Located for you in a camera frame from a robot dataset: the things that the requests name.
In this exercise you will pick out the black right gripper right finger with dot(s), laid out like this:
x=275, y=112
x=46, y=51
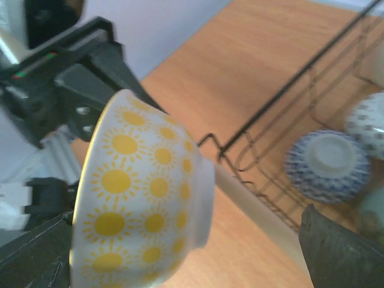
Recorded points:
x=337, y=257

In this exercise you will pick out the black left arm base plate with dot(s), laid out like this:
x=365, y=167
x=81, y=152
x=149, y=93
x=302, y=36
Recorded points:
x=51, y=197

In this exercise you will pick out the red diamond pattern bowl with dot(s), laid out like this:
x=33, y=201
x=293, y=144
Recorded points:
x=365, y=124

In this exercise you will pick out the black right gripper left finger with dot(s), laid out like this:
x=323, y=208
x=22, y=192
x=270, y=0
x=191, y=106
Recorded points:
x=40, y=257

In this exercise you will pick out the yellow blue pattern bowl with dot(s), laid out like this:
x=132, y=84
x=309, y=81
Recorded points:
x=145, y=198

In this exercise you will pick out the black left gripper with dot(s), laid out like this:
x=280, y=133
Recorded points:
x=68, y=82

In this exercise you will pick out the red zigzag pattern bowl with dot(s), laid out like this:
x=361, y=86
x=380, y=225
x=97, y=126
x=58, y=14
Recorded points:
x=327, y=166

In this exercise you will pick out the black wire dish rack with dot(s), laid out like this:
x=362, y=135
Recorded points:
x=317, y=97

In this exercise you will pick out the mint green bowl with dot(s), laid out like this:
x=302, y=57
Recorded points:
x=369, y=218

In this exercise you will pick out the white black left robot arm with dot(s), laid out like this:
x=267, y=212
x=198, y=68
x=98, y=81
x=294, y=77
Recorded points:
x=28, y=26

